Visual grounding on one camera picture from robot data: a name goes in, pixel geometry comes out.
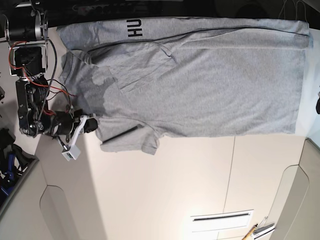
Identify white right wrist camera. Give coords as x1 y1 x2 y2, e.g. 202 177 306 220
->
62 145 81 162

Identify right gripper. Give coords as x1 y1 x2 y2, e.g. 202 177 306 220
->
48 104 98 145

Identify yellow pencil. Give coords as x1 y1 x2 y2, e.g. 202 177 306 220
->
242 224 258 240

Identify grey T-shirt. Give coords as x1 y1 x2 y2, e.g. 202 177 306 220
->
56 17 310 155

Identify white cable grommet plate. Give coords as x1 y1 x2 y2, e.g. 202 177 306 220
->
190 209 254 233

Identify white hanging cables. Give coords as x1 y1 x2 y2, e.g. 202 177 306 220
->
277 0 310 22

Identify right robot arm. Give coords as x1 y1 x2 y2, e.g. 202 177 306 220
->
0 0 98 145

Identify blue and black tool pile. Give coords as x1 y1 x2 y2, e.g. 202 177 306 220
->
0 128 36 204

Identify metal binder clip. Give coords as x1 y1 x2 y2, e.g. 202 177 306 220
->
252 216 275 238

